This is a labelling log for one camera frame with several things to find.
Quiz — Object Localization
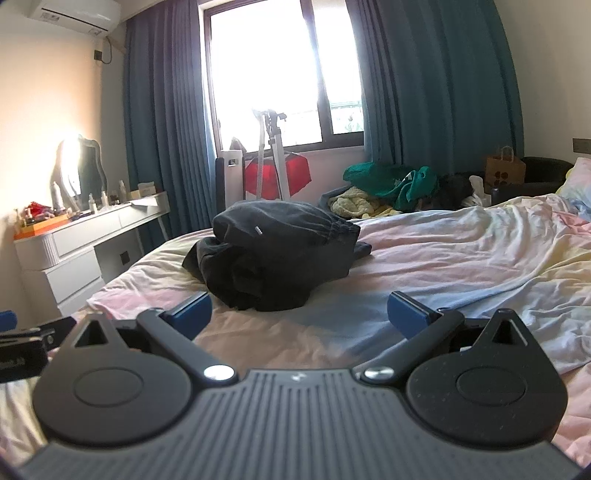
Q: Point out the black power cable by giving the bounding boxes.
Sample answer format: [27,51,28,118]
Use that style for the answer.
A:
[93,37,126,65]

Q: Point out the white upright panel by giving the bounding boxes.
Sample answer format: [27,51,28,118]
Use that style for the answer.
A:
[222,148,245,210]

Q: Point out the pastel bed sheet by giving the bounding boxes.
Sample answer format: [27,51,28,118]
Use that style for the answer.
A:
[0,193,591,467]

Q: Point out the dark clothes pile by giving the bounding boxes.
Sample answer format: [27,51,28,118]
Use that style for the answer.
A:
[433,173,476,212]

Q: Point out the black pants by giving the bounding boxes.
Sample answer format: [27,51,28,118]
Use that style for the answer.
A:
[182,199,374,312]

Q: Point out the yellow cloth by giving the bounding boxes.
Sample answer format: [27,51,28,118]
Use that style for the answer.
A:
[327,186,403,219]

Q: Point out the green clothes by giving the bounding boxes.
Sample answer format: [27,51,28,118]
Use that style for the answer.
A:
[342,161,439,214]

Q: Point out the blue curtain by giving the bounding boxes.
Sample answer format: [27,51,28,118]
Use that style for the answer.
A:
[346,0,525,178]
[122,0,219,254]

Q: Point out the white vanity desk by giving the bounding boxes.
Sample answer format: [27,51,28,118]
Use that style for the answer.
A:
[14,190,171,317]

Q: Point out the red cloth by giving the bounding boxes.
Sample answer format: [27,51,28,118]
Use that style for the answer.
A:
[244,154,311,200]

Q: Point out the dark armchair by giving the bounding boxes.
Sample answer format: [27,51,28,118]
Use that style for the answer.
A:
[490,157,576,206]

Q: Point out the window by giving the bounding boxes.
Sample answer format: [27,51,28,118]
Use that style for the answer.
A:
[199,0,366,149]

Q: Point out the orange tray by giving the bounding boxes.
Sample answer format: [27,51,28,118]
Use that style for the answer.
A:
[13,216,71,241]

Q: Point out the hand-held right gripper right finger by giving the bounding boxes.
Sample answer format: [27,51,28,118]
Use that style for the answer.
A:
[360,291,532,385]

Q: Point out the silver tripod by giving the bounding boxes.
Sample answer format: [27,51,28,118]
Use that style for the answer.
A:
[252,108,298,201]

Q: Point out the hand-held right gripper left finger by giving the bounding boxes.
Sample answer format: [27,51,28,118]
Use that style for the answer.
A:
[69,292,238,385]

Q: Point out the curved vanity mirror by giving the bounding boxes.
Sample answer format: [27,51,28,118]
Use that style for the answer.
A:
[50,135,109,205]

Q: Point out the brown paper bag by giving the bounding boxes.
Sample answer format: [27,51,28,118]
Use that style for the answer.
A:
[485,146,527,190]

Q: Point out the white air conditioner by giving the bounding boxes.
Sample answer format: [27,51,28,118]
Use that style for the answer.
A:
[25,0,122,34]

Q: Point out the pastel pillow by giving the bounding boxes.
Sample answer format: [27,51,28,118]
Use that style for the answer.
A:
[555,157,591,209]

